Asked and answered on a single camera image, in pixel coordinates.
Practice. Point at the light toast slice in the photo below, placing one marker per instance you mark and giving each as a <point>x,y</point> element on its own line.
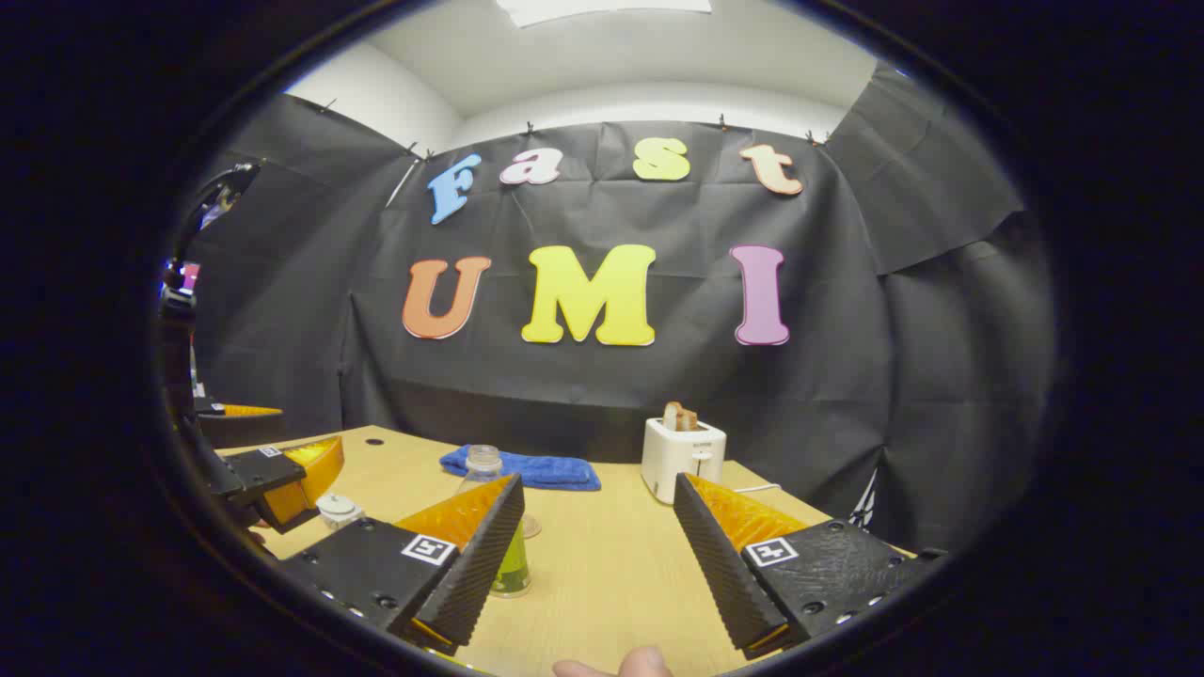
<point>672,416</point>

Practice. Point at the white teacup lid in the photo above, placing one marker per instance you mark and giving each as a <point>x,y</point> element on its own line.
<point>336,503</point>

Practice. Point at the blue towel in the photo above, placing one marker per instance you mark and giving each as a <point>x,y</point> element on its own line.
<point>536,467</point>

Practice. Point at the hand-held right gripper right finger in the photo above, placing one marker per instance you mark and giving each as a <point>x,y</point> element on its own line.
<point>720,564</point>

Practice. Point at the dark toast slice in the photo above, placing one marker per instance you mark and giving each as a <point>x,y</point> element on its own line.
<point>689,420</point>

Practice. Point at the white teacup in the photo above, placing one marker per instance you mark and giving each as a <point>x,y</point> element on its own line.
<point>344,520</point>

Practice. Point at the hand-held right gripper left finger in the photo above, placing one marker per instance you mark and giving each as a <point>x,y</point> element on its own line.
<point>475,564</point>

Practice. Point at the round cork coaster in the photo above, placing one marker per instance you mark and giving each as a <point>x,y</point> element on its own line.
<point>532,526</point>

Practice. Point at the computer monitor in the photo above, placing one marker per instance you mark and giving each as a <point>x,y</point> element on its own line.
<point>190,276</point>

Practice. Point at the white toaster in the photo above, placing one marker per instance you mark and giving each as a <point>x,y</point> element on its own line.
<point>677,456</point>

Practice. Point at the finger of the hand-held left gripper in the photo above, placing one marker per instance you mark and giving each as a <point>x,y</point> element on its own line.
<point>268,475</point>
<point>240,431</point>

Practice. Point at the green label water bottle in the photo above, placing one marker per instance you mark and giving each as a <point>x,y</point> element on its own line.
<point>483,465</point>

